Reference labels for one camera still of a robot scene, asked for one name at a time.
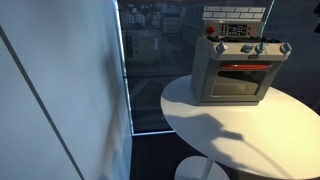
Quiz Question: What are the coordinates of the blue knob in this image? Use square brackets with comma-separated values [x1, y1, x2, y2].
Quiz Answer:
[255, 42, 266, 54]
[241, 45, 254, 53]
[216, 42, 227, 54]
[280, 43, 292, 54]

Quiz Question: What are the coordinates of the red round timer knob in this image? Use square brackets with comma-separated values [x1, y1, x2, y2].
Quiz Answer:
[205, 25, 216, 35]

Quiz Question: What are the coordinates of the grey toy oven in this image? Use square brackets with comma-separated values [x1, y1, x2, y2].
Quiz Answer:
[191, 6, 291, 105]

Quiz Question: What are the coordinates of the white round table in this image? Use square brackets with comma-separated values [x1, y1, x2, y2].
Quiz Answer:
[161, 76, 320, 180]

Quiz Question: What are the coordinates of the red oven door handle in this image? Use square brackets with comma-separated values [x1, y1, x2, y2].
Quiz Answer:
[220, 64, 272, 70]

